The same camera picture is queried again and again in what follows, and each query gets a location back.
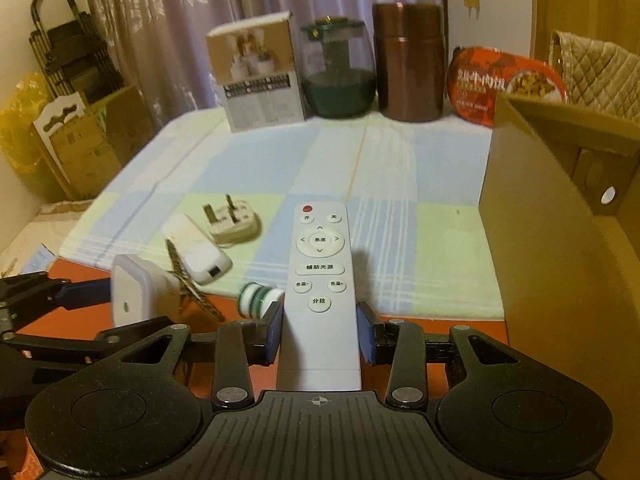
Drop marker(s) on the white power adapter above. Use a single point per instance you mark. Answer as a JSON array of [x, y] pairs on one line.
[[200, 252]]

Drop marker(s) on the red printed board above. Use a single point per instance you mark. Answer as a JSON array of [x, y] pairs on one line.
[[75, 318]]

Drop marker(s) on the beige printed bedsheet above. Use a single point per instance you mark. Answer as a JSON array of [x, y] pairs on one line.
[[30, 225]]

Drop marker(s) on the checkered cloth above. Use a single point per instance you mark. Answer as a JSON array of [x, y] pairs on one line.
[[400, 185]]

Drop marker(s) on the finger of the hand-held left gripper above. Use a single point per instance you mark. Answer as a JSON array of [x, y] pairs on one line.
[[50, 346], [85, 291]]

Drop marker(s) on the green glass jar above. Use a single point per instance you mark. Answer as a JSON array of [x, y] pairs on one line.
[[340, 90]]

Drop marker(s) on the white remote control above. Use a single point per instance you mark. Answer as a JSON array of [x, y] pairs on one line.
[[320, 285]]

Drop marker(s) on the cardboard box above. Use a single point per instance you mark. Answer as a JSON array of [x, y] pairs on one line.
[[560, 260]]

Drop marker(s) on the flattened cardboard boxes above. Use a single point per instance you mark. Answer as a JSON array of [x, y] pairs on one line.
[[100, 150]]

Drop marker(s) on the brown metal canister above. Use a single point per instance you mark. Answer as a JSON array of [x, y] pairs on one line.
[[410, 65]]

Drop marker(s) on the white carved wooden board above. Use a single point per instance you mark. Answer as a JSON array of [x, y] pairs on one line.
[[60, 110]]

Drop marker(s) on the white square charger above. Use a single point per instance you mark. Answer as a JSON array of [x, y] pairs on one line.
[[135, 290]]

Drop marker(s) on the gold hair clip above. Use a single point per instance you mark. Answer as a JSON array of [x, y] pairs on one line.
[[187, 280]]

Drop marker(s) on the white product box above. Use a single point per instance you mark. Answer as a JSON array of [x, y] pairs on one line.
[[260, 80]]

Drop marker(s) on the white plug adapter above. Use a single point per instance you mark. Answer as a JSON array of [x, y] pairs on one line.
[[232, 220]]

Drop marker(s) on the black folding step ladder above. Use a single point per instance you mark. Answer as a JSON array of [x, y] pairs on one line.
[[70, 55]]

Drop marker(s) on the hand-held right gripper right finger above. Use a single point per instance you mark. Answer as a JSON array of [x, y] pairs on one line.
[[366, 332]]

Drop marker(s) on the yellow plastic bag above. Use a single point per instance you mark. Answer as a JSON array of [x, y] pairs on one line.
[[17, 135]]

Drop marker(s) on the beige quilted cover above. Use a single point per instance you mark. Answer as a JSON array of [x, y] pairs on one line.
[[600, 75]]

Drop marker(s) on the red instant food bowl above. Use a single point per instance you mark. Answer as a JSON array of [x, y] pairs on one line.
[[480, 85]]

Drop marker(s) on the purple curtain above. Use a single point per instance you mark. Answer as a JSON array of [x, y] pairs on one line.
[[200, 5]]

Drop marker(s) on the small green white bottle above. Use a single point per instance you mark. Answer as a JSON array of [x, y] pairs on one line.
[[257, 300]]

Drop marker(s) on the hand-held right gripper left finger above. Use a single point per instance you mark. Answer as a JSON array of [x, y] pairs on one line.
[[270, 332]]

